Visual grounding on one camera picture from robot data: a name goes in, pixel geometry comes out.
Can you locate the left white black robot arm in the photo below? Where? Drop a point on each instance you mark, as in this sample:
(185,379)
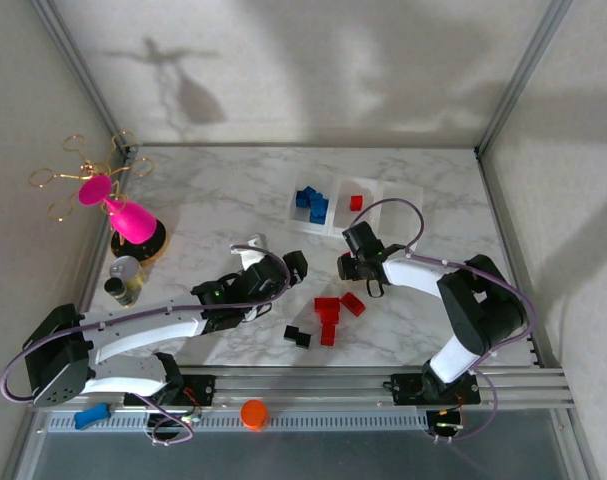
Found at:
(133,330)

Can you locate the metal tin can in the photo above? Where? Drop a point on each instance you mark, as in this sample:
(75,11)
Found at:
(128,267)

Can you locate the blue bone-shaped toy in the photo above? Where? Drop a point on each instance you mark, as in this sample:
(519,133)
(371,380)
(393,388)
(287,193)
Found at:
(90,415)

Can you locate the aluminium frame post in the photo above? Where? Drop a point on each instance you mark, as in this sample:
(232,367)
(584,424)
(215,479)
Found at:
(85,75)
(523,75)

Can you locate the black lego brick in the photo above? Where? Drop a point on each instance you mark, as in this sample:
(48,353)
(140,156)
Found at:
(290,332)
(304,341)

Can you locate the orange cylinder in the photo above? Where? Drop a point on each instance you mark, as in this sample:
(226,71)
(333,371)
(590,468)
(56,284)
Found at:
(254,414)

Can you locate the white plastic bin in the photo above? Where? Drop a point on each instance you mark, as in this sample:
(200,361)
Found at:
(345,215)
(403,192)
(300,220)

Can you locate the aluminium table side rail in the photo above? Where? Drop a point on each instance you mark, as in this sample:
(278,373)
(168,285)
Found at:
(95,260)
(505,230)

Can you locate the pink goblet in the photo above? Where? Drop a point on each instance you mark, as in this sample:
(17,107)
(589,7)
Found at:
(133,222)

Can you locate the aluminium mounting rail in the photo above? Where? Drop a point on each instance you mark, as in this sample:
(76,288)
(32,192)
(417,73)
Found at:
(308,387)

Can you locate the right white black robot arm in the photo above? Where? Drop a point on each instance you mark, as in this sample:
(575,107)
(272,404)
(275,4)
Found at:
(458,360)

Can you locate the small rounded red lego brick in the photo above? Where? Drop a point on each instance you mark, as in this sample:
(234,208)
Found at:
(356,202)

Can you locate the small bottle black cap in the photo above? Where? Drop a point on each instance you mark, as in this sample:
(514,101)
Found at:
(114,286)

